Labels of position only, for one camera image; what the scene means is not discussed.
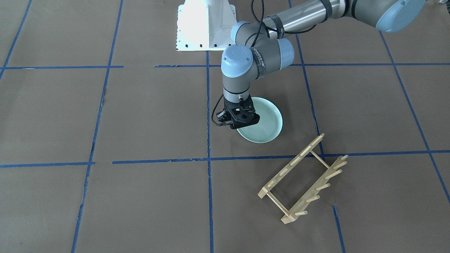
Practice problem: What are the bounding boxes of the wooden dish rack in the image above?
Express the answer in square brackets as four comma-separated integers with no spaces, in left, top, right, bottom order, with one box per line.
[258,134,348,224]

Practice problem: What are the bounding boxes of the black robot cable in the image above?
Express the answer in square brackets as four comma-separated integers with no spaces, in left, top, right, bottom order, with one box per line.
[245,0,285,48]

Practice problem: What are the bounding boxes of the blue tape line lengthwise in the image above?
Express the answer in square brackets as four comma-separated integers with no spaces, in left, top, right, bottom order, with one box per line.
[206,51,214,253]

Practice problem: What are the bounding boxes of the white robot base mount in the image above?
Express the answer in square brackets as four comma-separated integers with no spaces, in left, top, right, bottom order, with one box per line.
[176,0,237,51]

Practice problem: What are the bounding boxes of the blue tape line crosswise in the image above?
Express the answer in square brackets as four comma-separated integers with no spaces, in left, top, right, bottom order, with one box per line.
[0,150,450,168]

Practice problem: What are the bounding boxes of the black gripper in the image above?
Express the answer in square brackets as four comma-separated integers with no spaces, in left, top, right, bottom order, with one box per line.
[216,96,260,129]

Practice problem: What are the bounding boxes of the light green plate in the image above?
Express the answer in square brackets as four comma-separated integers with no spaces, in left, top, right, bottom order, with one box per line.
[237,97,283,143]

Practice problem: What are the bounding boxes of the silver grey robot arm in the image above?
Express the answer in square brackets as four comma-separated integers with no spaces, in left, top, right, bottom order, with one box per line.
[211,0,425,129]

